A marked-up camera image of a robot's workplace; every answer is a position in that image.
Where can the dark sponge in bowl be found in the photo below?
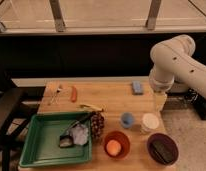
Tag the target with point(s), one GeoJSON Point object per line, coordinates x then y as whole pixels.
{"type": "Point", "coordinates": [162, 152]}

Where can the green plastic tray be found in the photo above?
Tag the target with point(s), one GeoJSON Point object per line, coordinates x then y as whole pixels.
{"type": "Point", "coordinates": [41, 148]}

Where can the banana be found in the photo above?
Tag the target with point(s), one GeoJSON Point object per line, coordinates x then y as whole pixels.
{"type": "Point", "coordinates": [92, 107]}

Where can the carrot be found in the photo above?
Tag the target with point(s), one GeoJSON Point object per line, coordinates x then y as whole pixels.
{"type": "Point", "coordinates": [74, 94]}

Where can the orange bowl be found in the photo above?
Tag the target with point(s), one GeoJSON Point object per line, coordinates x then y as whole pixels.
{"type": "Point", "coordinates": [122, 139]}

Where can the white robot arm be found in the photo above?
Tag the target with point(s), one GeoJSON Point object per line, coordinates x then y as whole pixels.
{"type": "Point", "coordinates": [173, 58]}

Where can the dark chair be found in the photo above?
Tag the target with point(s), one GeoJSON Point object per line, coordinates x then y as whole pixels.
{"type": "Point", "coordinates": [11, 108]}

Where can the small blue cup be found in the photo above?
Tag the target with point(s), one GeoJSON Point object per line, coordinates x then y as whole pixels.
{"type": "Point", "coordinates": [127, 120]}

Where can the white paper cup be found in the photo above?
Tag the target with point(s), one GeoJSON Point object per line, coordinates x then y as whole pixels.
{"type": "Point", "coordinates": [149, 122]}

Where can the black spatula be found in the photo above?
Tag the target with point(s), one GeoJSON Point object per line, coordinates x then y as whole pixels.
{"type": "Point", "coordinates": [66, 139]}

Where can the white crumpled cloth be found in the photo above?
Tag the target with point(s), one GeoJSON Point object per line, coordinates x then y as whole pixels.
{"type": "Point", "coordinates": [80, 134]}

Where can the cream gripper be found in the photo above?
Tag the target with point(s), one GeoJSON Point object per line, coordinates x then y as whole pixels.
{"type": "Point", "coordinates": [160, 99]}

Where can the blue sponge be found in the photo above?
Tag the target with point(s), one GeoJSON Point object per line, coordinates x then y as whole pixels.
{"type": "Point", "coordinates": [137, 88]}

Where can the pineapple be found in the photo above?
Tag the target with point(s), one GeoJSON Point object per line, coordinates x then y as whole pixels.
{"type": "Point", "coordinates": [97, 126]}

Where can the dark maroon bowl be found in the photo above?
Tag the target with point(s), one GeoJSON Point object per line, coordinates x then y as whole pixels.
{"type": "Point", "coordinates": [168, 142]}

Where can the silver fork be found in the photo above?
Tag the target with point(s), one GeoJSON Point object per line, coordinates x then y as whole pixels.
{"type": "Point", "coordinates": [59, 89]}

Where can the orange fruit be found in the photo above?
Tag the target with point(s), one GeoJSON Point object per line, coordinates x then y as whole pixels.
{"type": "Point", "coordinates": [113, 147]}

